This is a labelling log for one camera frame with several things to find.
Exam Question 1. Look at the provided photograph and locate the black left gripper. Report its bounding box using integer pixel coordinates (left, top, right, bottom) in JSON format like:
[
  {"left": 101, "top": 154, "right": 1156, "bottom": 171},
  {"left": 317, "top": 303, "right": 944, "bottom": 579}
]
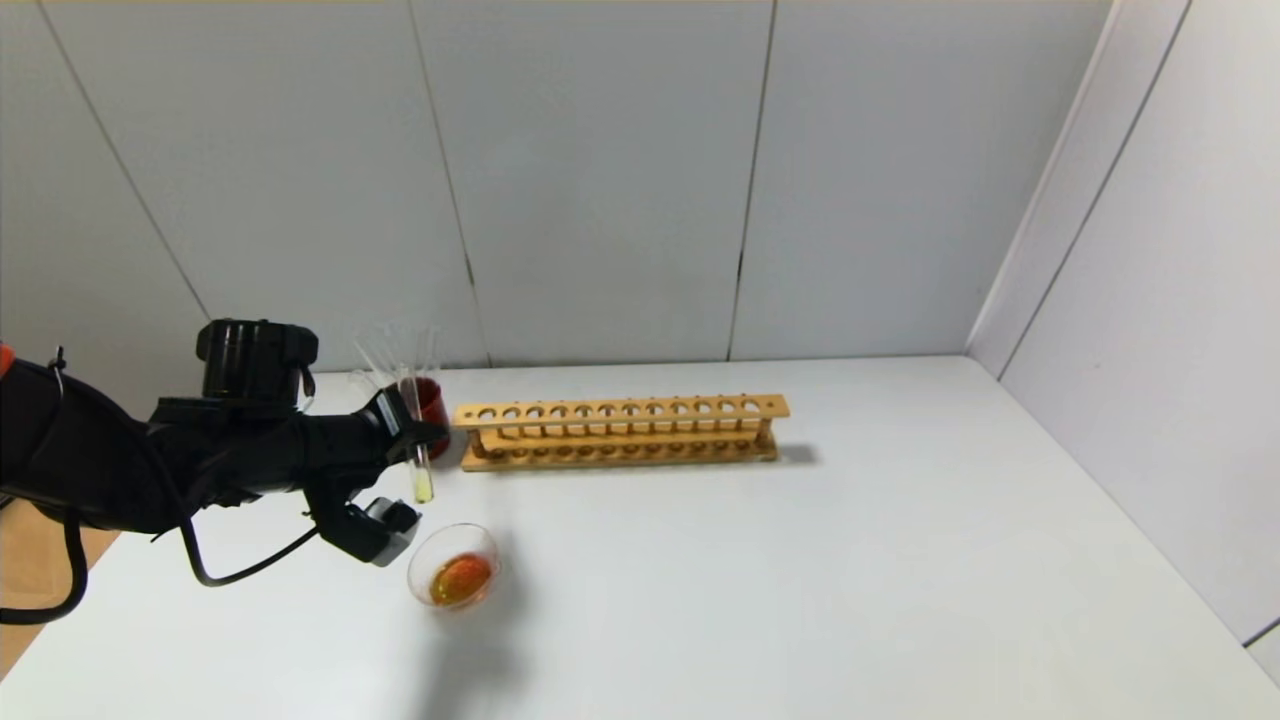
[{"left": 295, "top": 383, "right": 450, "bottom": 481}]

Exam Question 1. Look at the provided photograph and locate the test tube with yellow pigment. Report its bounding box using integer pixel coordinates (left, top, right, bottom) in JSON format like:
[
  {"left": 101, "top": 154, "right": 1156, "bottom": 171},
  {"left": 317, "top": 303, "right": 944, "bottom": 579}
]
[{"left": 398, "top": 364, "right": 437, "bottom": 505}]

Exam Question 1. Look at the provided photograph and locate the test tube with red pigment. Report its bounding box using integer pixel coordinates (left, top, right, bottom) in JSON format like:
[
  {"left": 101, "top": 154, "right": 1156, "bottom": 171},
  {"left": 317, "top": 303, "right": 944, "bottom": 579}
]
[{"left": 349, "top": 338, "right": 393, "bottom": 393}]

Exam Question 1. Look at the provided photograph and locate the wooden test tube rack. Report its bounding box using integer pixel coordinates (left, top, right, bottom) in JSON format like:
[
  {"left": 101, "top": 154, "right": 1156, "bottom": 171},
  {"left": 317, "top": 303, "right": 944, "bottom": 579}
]
[{"left": 452, "top": 394, "right": 791, "bottom": 473}]

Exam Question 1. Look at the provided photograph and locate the dark red cup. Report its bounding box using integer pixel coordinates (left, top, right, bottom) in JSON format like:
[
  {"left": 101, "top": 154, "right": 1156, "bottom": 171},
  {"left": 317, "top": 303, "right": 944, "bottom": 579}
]
[{"left": 398, "top": 377, "right": 453, "bottom": 463}]

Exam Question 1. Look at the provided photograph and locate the clear glass beaker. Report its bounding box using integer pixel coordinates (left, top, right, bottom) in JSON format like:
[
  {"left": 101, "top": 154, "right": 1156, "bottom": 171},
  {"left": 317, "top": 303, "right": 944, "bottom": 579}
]
[{"left": 407, "top": 522, "right": 503, "bottom": 611}]

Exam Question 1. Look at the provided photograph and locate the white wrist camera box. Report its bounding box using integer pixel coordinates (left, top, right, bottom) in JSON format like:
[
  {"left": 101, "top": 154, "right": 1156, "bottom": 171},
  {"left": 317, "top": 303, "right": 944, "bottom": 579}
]
[{"left": 345, "top": 497, "right": 423, "bottom": 569}]

